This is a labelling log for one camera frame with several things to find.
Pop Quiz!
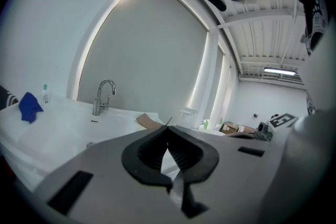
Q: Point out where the ceiling tube lamp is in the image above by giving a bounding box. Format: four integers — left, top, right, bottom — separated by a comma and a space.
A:
263, 67, 300, 74

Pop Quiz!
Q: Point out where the blue cloth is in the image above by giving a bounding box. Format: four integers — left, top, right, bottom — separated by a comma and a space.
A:
18, 91, 45, 124

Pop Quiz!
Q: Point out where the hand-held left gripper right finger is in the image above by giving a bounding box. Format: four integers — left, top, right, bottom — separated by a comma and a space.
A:
167, 125, 287, 221

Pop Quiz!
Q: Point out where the cardboard box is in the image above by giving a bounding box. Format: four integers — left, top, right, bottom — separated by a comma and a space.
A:
219, 121, 240, 135
237, 125, 257, 137

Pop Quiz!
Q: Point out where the small clear green-capped bottle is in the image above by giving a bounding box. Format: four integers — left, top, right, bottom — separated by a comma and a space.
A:
41, 83, 51, 106

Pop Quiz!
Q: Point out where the white vanity cabinet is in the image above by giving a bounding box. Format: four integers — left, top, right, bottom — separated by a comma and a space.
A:
0, 94, 226, 194

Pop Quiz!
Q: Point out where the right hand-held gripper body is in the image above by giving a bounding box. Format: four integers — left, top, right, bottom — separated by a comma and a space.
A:
254, 112, 299, 142

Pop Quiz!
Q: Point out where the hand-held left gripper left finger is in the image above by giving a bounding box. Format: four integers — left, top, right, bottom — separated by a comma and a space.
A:
28, 125, 185, 221

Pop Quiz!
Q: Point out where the narrow grey roller blind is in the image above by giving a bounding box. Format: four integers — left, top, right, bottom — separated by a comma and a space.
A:
203, 44, 226, 124

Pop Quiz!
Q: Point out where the large grey roller blind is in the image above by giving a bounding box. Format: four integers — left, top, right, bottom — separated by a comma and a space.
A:
77, 0, 211, 120

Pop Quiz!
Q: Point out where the brown cardboard piece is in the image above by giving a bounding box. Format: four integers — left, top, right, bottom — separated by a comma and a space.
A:
135, 112, 173, 131

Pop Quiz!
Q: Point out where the person's black printed shirt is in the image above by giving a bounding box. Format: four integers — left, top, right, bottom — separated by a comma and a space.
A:
295, 0, 331, 57

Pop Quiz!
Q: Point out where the chrome faucet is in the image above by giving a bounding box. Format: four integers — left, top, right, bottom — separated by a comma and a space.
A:
92, 79, 117, 116

